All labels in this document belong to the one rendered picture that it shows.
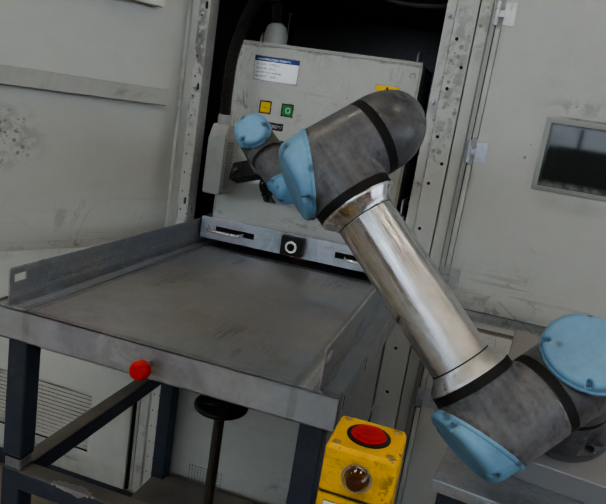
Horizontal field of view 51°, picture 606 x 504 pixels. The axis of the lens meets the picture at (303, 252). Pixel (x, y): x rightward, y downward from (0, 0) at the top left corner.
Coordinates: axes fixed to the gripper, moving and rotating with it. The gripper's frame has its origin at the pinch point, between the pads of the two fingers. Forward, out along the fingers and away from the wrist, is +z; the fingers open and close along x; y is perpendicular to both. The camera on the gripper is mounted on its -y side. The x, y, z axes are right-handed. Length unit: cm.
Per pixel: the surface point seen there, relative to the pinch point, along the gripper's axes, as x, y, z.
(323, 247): -7.6, 12.7, 9.3
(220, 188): -2.2, -13.9, -4.4
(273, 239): -8.1, -1.1, 9.6
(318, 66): 31.7, 4.0, -12.0
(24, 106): -5, -49, -37
